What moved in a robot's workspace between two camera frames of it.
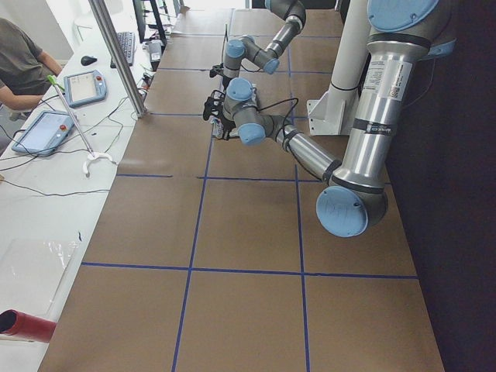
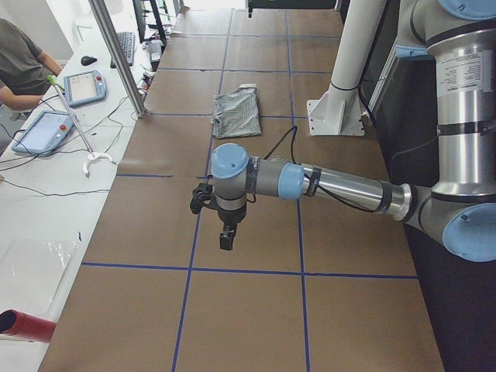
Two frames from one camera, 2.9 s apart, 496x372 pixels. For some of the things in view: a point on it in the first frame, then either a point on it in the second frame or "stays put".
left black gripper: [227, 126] → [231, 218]
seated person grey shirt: [25, 68] stays put
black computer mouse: [86, 60] stays put
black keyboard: [126, 41] stays put
